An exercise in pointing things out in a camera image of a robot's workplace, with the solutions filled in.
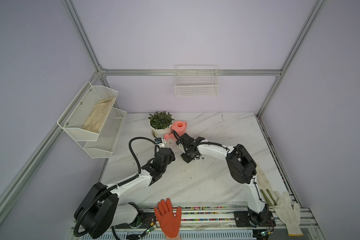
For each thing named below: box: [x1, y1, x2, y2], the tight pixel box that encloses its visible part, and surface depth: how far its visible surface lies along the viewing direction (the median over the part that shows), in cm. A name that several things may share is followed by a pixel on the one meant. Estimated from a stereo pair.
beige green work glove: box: [256, 163, 278, 207], surface depth 86 cm
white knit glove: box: [273, 191, 304, 237], surface depth 78 cm
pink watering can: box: [164, 120, 187, 141], surface depth 100 cm
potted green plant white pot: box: [148, 110, 175, 138], surface depth 96 cm
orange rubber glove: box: [154, 198, 182, 238], surface depth 75 cm
